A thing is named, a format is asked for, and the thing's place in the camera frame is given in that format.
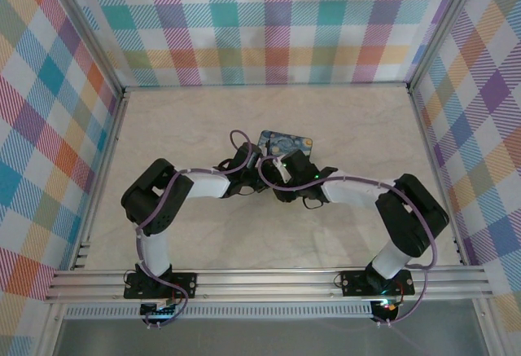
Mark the blue starry night tin box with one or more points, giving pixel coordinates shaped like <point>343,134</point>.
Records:
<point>293,142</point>

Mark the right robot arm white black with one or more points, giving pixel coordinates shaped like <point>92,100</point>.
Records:
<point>358,191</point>

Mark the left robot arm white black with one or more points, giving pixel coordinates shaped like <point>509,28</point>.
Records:
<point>207,185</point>

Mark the small circuit board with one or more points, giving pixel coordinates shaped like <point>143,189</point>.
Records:
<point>386,305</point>
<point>160,309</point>

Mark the grey metal panel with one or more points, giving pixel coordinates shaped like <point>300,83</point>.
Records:
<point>264,339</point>

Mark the long aluminium frame rail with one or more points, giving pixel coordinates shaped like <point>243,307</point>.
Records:
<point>264,86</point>

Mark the aluminium mounting rail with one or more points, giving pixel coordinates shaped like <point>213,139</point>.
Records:
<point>264,284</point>

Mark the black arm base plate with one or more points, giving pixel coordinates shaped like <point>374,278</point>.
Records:
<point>354,282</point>
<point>185,282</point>

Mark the aluminium side frame rail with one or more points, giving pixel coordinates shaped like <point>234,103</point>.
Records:
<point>102,177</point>
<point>437,177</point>

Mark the aluminium corner post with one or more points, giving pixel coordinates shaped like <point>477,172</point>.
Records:
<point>443,26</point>
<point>89,34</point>

